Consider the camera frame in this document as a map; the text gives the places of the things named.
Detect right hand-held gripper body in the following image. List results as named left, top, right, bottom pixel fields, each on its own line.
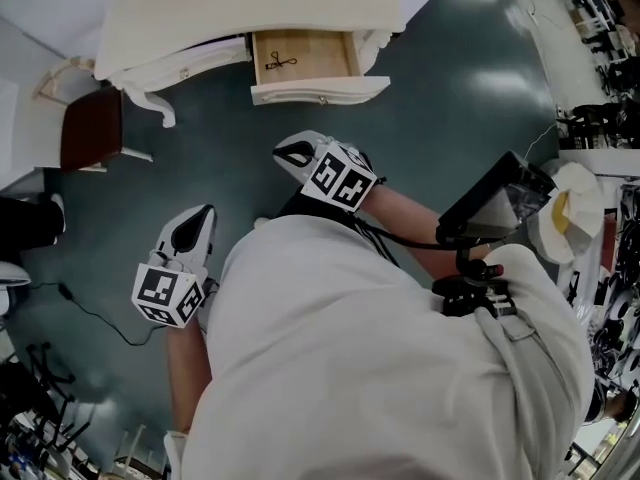
left=272, top=130, right=387, bottom=214

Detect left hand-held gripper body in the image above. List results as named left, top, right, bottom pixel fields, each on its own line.
left=130, top=203, right=221, bottom=330

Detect metal eyelash curler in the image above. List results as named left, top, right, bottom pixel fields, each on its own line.
left=264, top=51, right=299, bottom=71

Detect wooden drawer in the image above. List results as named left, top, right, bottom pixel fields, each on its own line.
left=249, top=29, right=393, bottom=107

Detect person's left forearm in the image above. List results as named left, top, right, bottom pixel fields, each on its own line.
left=163, top=324, right=214, bottom=435

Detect person's right forearm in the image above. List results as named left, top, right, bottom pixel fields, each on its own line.
left=349, top=183, right=494, bottom=269

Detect white dressing table drawer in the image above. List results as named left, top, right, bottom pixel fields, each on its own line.
left=118, top=36, right=252, bottom=95

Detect white ornate desk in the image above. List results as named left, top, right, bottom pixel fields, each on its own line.
left=93, top=0, right=407, bottom=130

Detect person's black trousers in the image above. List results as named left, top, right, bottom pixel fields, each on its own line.
left=273, top=186, right=362, bottom=230

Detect brown cushioned stool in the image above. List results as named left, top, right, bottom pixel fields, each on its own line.
left=59, top=86, right=155, bottom=175

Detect black legged table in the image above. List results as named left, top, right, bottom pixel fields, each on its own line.
left=0, top=341, right=96, bottom=469

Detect white shelf cabinet desk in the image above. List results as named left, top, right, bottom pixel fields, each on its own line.
left=0, top=17, right=67, bottom=192

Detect person's white shirt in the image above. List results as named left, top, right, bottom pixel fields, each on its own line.
left=163, top=214, right=597, bottom=480

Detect cluttered white shelf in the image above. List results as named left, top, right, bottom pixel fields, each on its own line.
left=542, top=0, right=640, bottom=389

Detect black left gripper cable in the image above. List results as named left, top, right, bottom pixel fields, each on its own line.
left=198, top=276, right=223, bottom=335

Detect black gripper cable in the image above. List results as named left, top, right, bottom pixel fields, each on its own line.
left=198, top=276, right=223, bottom=335
left=348, top=211, right=452, bottom=270

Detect black floor cable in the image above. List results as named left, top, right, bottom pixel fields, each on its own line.
left=28, top=279, right=167, bottom=348

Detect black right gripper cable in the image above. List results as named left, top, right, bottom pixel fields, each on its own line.
left=348, top=211, right=452, bottom=270

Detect black chest mount rig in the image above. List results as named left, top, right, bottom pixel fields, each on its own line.
left=431, top=244, right=519, bottom=320

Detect light wooden frame stand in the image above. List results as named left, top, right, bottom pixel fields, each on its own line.
left=31, top=56, right=97, bottom=103

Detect grey shoulder strap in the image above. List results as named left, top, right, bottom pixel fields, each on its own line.
left=473, top=306, right=597, bottom=472

